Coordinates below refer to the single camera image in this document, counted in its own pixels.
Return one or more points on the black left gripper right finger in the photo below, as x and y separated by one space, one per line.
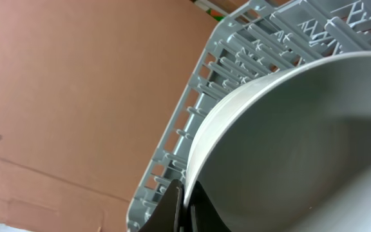
201 214

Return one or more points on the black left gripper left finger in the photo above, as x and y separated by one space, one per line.
166 216

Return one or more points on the grey bowl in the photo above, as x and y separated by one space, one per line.
290 151

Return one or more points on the grey dish rack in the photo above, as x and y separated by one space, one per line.
256 42

